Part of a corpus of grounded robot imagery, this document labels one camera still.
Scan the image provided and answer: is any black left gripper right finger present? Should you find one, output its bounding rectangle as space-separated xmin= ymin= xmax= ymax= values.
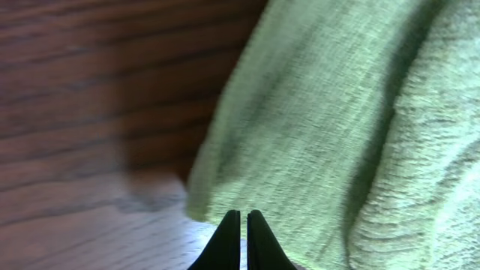
xmin=247 ymin=210 xmax=296 ymax=270

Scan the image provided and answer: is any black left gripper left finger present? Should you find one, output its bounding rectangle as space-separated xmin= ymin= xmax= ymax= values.
xmin=187 ymin=210 xmax=241 ymax=270

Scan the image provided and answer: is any green microfiber cloth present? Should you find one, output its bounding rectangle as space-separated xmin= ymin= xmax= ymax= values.
xmin=186 ymin=0 xmax=479 ymax=270

